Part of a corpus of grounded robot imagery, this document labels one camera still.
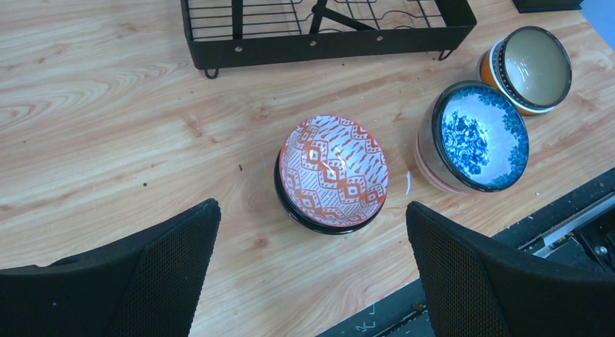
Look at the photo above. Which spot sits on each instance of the black wire dish rack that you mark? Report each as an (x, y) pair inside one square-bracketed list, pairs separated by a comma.
[(223, 34)]

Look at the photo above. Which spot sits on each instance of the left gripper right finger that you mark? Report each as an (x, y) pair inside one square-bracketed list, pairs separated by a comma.
[(477, 286)]

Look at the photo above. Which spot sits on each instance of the red patterned bowl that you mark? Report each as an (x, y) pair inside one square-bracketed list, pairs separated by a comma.
[(331, 175)]

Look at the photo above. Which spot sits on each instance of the white orange bowl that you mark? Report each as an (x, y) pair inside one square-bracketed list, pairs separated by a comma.
[(531, 67)]

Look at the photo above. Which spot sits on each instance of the blue floral bowl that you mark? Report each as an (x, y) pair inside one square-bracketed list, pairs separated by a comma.
[(472, 139)]

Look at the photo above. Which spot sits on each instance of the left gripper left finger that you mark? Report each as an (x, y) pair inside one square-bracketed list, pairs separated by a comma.
[(146, 284)]

